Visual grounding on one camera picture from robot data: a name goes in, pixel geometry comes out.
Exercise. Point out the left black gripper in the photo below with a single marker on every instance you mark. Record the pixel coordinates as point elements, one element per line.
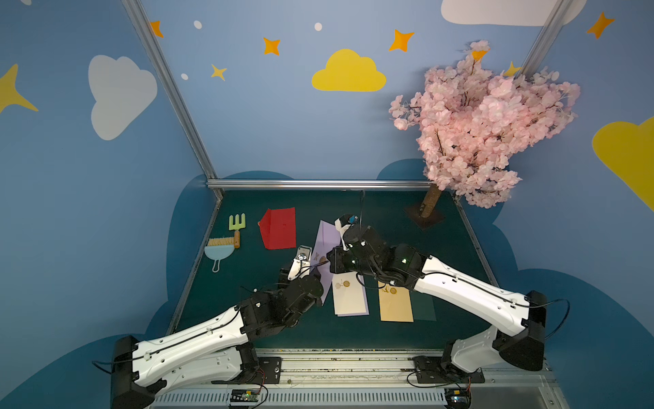
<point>285,276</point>

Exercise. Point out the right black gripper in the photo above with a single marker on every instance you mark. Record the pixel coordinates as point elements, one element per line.
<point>336,258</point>

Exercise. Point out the red envelope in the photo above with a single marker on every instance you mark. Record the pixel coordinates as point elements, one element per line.
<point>278,229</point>

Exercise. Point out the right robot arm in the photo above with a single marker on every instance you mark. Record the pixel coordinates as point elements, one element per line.
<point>516,334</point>

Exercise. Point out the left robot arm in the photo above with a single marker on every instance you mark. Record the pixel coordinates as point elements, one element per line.
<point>138,368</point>

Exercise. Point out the tan kraft envelope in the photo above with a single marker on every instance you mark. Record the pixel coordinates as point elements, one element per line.
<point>395,304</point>

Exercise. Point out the dark green envelope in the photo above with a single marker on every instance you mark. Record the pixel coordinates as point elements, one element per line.
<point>422,307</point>

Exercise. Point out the blue toy brush dustpan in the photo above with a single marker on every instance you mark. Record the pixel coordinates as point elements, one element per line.
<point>219,249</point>

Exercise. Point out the green toy rake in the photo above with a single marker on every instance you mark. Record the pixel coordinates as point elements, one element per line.
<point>235,224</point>

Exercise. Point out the left controller board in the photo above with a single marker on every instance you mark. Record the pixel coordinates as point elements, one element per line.
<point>240,397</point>

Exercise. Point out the controller board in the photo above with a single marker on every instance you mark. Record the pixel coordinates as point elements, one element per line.
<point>240,397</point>
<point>457,399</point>

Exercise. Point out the pink blossom artificial tree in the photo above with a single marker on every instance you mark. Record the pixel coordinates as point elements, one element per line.
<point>472,121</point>

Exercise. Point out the right controller board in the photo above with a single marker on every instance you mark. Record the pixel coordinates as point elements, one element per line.
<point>457,399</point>

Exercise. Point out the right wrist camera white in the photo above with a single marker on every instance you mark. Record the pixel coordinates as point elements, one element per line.
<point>342,224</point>

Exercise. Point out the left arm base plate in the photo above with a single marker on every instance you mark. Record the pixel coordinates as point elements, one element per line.
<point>266,370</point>

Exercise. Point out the aluminium front rail base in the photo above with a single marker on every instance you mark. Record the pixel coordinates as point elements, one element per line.
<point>350,378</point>

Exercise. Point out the aluminium rail back frame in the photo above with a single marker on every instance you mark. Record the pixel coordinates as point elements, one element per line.
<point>310,185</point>

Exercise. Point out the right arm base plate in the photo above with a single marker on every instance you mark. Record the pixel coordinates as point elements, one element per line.
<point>430,370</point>

